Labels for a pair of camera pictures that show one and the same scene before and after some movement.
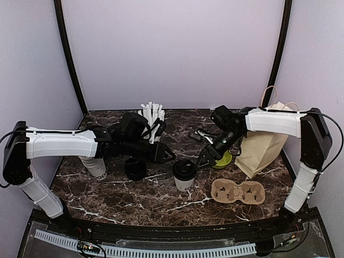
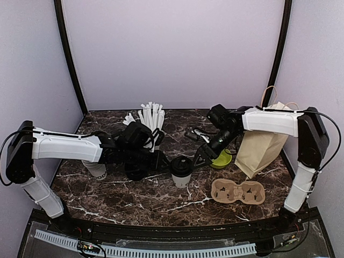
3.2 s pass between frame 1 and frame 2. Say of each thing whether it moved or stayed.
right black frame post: stayed
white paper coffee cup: moved
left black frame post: stayed
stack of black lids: stayed
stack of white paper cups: stayed
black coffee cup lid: moved
